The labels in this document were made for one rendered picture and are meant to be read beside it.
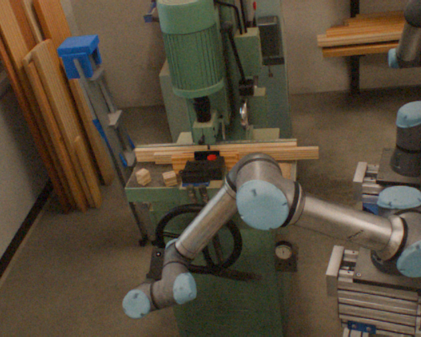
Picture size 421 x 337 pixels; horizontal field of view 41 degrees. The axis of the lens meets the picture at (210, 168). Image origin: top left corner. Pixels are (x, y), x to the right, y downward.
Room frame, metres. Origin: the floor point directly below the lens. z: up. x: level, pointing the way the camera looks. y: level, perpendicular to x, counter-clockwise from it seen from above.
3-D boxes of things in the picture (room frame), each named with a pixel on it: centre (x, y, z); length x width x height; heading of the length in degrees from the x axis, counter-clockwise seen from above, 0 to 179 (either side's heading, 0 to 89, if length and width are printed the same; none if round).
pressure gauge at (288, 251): (1.49, -0.21, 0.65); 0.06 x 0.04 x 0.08; 76
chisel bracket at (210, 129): (1.78, -0.01, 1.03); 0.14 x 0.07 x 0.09; 166
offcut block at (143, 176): (1.69, 0.24, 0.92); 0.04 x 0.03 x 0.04; 133
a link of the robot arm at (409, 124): (1.64, -0.72, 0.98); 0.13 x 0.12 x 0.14; 78
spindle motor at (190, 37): (1.76, -0.01, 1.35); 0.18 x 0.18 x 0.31
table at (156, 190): (1.65, 0.01, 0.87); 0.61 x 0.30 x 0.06; 76
